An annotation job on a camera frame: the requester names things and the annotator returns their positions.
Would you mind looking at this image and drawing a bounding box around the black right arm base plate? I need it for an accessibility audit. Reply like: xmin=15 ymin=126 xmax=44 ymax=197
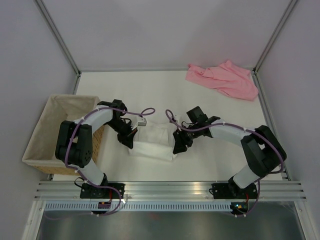
xmin=209 ymin=182 xmax=258 ymax=200

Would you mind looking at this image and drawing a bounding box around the right aluminium frame post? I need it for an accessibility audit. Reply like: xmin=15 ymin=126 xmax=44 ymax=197
xmin=252 ymin=0 xmax=300 ymax=73

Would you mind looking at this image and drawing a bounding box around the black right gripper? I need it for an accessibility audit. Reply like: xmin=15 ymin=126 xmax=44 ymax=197
xmin=172 ymin=123 xmax=201 ymax=155

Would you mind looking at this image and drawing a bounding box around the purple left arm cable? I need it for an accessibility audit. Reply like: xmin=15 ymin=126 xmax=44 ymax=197
xmin=64 ymin=107 xmax=156 ymax=187

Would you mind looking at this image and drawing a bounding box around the wicker basket cloth lining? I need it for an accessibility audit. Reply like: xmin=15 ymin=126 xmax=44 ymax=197
xmin=22 ymin=94 xmax=101 ymax=176

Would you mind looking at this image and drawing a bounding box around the aluminium frame post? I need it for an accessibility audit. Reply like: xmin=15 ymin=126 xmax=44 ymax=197
xmin=34 ymin=0 xmax=81 ymax=77
xmin=252 ymin=0 xmax=300 ymax=73

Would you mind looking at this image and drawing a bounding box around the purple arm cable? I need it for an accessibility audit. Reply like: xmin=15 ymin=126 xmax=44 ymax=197
xmin=64 ymin=107 xmax=156 ymax=187
xmin=165 ymin=108 xmax=286 ymax=221

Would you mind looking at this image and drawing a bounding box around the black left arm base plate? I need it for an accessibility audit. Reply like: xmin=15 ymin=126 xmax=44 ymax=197
xmin=80 ymin=183 xmax=125 ymax=200

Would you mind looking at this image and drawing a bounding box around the pink t shirt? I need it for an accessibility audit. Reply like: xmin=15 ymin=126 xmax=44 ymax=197
xmin=185 ymin=60 xmax=259 ymax=101

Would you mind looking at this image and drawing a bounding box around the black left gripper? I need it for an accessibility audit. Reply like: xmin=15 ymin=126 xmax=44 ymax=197
xmin=105 ymin=118 xmax=138 ymax=150

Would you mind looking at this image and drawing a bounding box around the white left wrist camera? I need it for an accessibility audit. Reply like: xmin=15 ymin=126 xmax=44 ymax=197
xmin=132 ymin=116 xmax=147 ymax=128

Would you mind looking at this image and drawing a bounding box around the left aluminium frame post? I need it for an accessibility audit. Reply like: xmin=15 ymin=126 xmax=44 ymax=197
xmin=34 ymin=0 xmax=81 ymax=77

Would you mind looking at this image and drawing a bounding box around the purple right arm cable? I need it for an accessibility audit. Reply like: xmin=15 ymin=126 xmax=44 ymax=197
xmin=165 ymin=108 xmax=286 ymax=221

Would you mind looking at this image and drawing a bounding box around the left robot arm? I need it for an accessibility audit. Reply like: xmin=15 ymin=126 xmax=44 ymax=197
xmin=55 ymin=99 xmax=138 ymax=198

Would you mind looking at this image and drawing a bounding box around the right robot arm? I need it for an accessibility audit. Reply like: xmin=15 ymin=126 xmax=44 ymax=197
xmin=165 ymin=106 xmax=287 ymax=198

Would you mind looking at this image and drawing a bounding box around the aluminium mounting rail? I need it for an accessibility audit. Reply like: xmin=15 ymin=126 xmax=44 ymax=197
xmin=34 ymin=181 xmax=307 ymax=202

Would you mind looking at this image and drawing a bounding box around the white t shirt robot print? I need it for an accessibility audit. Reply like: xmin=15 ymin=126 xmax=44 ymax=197
xmin=128 ymin=122 xmax=177 ymax=162

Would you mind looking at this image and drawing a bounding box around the slotted grey cable duct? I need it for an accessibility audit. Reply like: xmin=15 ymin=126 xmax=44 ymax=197
xmin=44 ymin=201 xmax=232 ymax=212

